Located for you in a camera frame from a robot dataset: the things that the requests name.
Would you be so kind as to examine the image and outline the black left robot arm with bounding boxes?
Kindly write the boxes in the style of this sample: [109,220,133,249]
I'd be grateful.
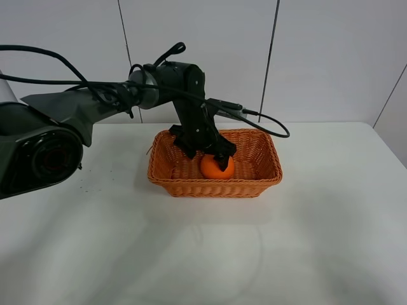
[1,62,243,198]

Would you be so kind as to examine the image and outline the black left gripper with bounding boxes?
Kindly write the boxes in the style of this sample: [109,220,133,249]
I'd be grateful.
[169,97,237,172]

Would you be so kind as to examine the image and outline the orange woven wicker basket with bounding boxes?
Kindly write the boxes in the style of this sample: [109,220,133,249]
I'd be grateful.
[147,128,283,198]

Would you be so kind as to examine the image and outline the black cable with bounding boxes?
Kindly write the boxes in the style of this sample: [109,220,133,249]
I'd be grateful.
[0,41,291,139]

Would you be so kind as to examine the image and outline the orange fruit with stem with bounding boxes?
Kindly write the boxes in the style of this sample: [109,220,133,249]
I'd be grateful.
[200,154,235,179]

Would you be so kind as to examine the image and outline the black gripper camera module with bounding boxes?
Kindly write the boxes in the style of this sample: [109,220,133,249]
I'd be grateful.
[206,98,259,120]

